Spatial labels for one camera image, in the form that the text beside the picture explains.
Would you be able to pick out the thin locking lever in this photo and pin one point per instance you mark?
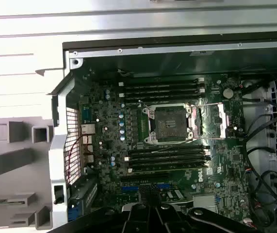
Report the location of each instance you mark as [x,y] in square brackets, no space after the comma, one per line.
[172,147]

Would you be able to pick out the grey parts rack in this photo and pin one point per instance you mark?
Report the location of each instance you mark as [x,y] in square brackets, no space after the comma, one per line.
[7,157]

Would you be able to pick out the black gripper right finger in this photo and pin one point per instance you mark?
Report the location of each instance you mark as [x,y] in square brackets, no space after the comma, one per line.
[182,223]

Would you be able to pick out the silver chipset heatsink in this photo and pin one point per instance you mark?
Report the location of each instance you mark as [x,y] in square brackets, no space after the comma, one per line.
[205,203]

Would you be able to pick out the black PC case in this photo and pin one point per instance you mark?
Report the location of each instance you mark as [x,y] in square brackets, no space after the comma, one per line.
[60,116]

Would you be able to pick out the silver coin battery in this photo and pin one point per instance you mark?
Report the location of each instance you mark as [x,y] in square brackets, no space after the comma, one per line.
[228,93]

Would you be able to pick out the CPU socket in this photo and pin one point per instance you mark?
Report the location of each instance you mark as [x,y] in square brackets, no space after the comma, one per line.
[169,121]

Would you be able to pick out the black expansion slot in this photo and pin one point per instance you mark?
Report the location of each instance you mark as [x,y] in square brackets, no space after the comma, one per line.
[145,177]

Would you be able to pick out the RAM slot white clips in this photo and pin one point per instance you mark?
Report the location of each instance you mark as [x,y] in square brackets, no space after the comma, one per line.
[162,92]
[162,81]
[169,156]

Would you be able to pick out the RAM slot black clips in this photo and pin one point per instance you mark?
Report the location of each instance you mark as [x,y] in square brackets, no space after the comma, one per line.
[169,150]
[162,86]
[162,97]

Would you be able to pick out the green motherboard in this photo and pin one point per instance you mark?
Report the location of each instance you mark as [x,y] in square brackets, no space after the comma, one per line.
[225,155]

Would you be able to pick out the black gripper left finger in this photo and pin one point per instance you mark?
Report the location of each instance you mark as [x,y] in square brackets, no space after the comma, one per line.
[118,223]

